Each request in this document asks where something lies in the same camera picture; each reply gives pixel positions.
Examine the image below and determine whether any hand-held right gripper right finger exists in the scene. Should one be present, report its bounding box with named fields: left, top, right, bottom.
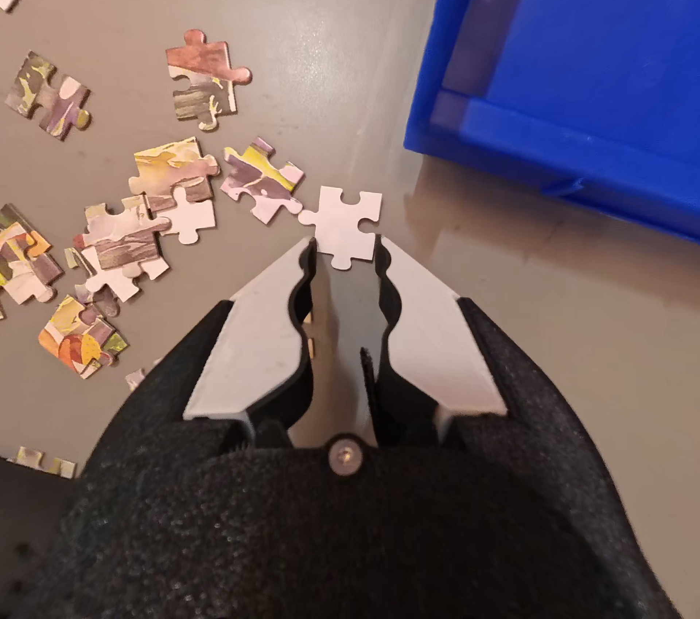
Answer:
left=373, top=235, right=508, bottom=436

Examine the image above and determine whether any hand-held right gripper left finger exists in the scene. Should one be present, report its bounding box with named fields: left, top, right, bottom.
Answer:
left=182, top=236, right=319, bottom=439

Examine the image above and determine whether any white face-down puzzle piece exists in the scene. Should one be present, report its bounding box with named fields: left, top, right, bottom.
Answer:
left=298, top=185, right=384, bottom=271

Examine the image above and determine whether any pile of puzzle pieces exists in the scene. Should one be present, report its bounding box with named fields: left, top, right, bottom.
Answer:
left=0, top=0, right=305, bottom=480

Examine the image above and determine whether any grey desk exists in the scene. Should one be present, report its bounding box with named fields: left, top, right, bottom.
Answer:
left=0, top=0, right=700, bottom=619

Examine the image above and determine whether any black perforated board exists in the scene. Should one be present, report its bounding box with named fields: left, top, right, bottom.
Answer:
left=0, top=458, right=84, bottom=619

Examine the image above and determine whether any blue plastic bin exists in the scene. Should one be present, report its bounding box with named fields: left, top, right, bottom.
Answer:
left=403, top=0, right=700, bottom=244

